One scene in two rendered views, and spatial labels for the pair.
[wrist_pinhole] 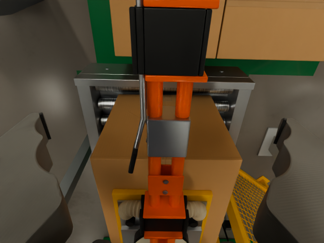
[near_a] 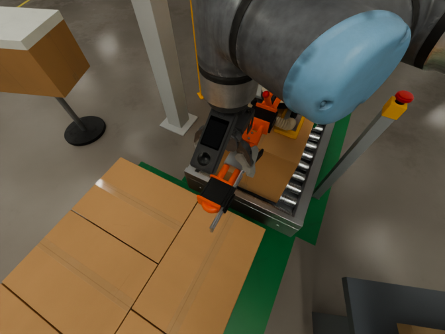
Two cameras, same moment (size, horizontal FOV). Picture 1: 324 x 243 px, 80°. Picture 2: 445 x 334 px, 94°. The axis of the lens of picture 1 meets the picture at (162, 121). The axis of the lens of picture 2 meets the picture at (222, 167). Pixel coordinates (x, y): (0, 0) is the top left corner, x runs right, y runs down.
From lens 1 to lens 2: 0.39 m
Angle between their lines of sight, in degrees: 14
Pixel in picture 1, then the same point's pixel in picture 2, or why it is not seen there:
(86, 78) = (292, 222)
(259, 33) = (170, 199)
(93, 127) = (307, 187)
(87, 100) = (300, 208)
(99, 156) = (292, 163)
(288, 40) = (155, 187)
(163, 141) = not seen: hidden behind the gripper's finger
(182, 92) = (222, 174)
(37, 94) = (364, 243)
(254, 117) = (189, 147)
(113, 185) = (294, 141)
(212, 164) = not seen: hidden behind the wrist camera
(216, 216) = not seen: hidden behind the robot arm
